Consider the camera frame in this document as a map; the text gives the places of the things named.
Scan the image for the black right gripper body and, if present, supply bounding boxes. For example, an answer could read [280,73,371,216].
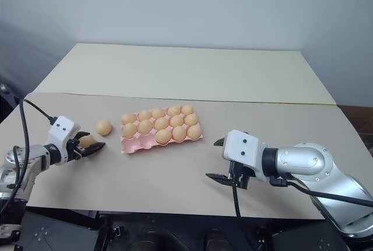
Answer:
[228,160,252,190]

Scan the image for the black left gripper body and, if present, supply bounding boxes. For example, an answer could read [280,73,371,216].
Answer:
[65,132,85,162]

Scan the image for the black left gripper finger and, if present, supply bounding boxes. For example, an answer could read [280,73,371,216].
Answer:
[73,130,92,145]
[76,142,106,158]

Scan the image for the pink egg tray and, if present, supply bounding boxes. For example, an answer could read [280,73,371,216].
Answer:
[120,105,204,155]

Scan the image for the beige paper sheet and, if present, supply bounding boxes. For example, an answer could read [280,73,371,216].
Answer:
[0,91,373,220]

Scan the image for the cream board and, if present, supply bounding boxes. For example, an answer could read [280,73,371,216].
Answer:
[32,43,339,107]

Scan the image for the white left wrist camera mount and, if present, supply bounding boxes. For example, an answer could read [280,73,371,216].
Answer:
[45,115,81,166]

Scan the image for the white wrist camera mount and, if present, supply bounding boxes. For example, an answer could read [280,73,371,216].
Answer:
[223,129,269,182]
[45,115,81,166]

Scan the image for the thin black right gripper cable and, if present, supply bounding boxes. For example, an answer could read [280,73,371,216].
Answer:
[231,172,242,217]

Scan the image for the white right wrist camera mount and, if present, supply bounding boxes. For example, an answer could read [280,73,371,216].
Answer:
[223,129,269,182]

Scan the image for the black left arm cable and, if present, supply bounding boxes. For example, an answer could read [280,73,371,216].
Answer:
[0,98,58,214]

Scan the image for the black frame under table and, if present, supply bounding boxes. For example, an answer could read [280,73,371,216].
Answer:
[14,208,359,251]

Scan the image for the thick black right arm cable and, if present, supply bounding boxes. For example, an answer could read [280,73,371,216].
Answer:
[269,176,373,207]

